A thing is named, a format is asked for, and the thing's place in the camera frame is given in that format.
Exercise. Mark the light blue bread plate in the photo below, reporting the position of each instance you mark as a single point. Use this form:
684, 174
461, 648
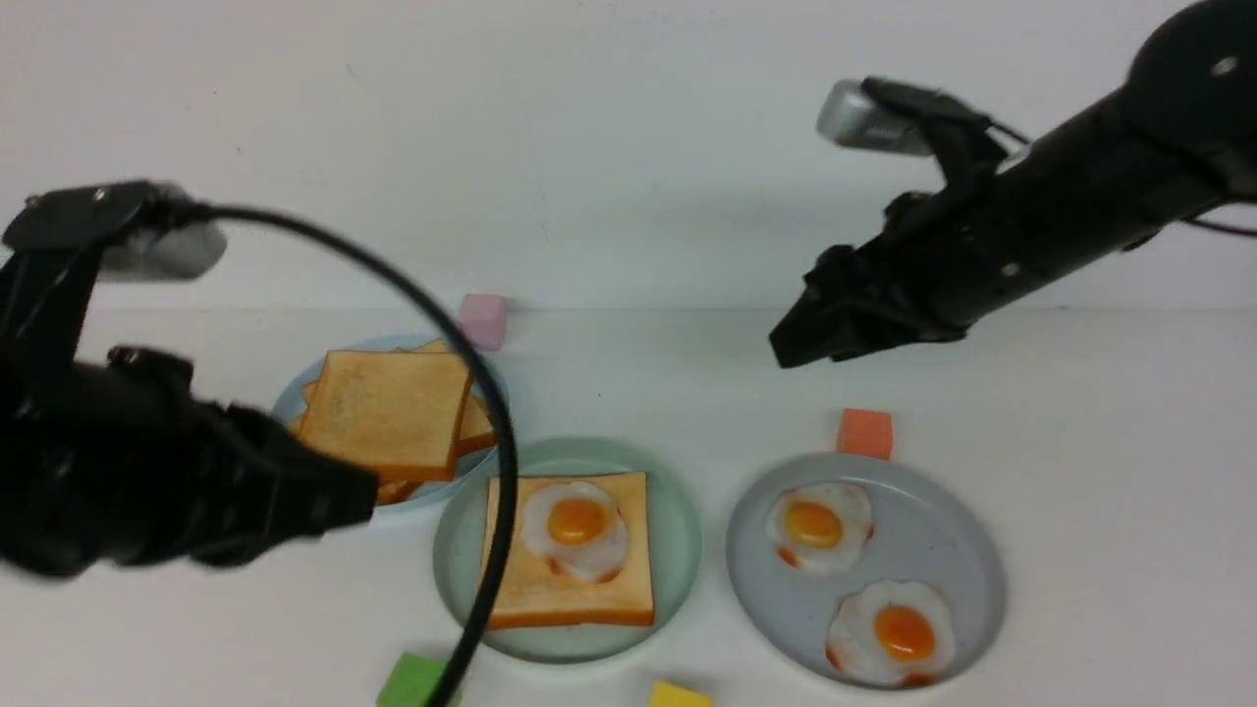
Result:
292, 402

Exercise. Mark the mint green centre plate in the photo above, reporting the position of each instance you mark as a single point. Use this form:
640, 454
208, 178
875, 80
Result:
671, 552

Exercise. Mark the green foam cube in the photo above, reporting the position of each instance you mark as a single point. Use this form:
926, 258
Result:
413, 681

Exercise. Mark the toast slice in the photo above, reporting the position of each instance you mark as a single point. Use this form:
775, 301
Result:
475, 429
530, 589
396, 491
397, 414

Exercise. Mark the fried egg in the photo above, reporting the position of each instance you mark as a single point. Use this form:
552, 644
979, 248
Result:
575, 529
892, 634
821, 529

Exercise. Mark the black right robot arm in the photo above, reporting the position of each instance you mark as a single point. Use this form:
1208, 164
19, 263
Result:
1175, 141

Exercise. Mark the grey egg plate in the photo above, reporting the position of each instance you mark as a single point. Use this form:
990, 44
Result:
921, 534

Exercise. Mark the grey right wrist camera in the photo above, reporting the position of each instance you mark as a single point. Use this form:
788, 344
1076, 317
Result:
850, 118

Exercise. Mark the pink foam cube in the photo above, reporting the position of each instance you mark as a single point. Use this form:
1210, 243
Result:
483, 320

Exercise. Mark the orange foam cube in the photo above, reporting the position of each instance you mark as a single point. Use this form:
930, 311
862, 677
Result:
866, 432

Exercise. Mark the yellow foam cube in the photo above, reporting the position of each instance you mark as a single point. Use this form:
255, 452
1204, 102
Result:
667, 694

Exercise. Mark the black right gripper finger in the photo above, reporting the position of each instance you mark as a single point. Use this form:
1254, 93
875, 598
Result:
835, 329

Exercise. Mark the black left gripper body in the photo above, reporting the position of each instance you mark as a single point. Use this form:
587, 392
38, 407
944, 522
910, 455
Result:
148, 474

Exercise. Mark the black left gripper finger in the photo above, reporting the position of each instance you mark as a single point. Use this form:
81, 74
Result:
325, 494

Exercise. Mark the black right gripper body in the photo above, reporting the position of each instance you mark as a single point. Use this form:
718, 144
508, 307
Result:
932, 273

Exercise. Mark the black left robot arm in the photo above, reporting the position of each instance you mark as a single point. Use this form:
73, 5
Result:
45, 297

